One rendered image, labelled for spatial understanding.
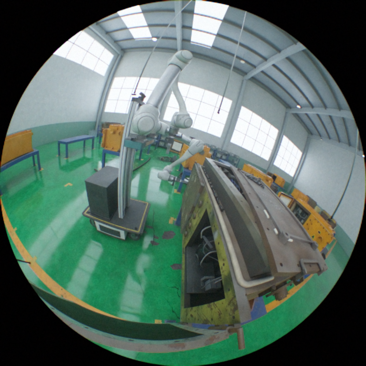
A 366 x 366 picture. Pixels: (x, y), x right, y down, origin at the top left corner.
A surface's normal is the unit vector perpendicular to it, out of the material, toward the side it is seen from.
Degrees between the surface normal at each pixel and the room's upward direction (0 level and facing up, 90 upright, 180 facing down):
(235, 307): 90
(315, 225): 90
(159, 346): 0
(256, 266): 90
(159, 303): 0
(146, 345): 0
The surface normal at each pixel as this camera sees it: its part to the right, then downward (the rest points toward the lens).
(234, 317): -0.96, -0.26
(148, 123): 0.38, 0.58
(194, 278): 0.29, -0.87
